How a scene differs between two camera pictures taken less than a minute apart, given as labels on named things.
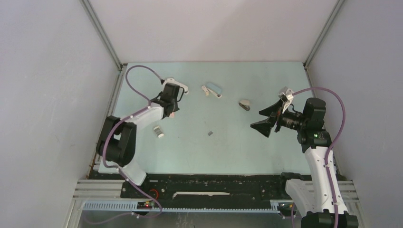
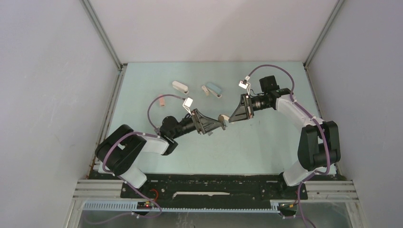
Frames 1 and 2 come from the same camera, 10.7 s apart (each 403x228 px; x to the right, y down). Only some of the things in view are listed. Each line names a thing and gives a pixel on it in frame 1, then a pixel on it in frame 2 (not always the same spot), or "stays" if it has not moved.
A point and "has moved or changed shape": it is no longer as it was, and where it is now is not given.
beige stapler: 244,104 has moved or changed shape
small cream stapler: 204,88 stays
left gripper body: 175,108 → 187,126
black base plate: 209,190 stays
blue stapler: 215,90 stays
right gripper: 264,126 → 243,112
